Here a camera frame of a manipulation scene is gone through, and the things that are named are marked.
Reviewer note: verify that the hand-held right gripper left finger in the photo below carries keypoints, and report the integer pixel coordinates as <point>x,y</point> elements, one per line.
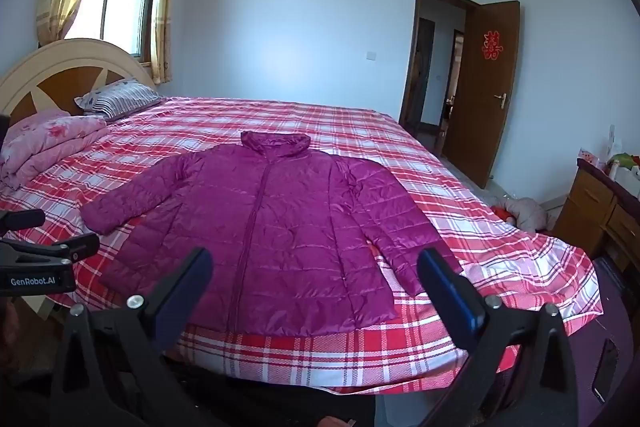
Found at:
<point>192,282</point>

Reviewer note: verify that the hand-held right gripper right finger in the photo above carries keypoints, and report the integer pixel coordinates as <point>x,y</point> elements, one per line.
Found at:
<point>450,297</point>

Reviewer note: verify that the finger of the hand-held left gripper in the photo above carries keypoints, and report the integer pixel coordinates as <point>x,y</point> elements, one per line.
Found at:
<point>22,219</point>
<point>65,249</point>

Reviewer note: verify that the purple quilted down jacket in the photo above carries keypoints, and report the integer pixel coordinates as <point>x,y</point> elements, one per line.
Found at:
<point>280,227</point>

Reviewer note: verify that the pink floral folded quilt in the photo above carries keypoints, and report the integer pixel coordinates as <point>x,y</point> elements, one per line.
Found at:
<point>50,142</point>

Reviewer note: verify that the dark purple suitcase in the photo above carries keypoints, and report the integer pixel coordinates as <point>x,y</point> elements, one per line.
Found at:
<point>590,317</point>

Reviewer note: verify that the cream and wood headboard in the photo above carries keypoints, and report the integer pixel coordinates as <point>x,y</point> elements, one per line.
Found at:
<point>65,77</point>

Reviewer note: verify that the striped pillow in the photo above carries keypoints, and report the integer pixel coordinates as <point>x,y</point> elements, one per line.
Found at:
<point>120,99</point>

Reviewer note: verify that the bed with red plaid sheet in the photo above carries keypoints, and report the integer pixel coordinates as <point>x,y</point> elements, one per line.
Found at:
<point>380,147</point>

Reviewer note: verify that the brown wooden door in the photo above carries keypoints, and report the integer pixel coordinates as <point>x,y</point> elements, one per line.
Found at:
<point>480,132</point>

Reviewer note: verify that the wooden cabinet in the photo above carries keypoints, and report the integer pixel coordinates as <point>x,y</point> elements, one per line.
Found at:
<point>595,207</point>

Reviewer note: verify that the white box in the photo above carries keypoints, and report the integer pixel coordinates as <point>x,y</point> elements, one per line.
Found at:
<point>629,181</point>

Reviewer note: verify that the red paper door decoration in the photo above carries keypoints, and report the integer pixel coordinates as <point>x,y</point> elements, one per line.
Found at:
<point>492,44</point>

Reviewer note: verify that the brown door frame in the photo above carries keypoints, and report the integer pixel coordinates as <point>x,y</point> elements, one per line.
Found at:
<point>412,57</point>

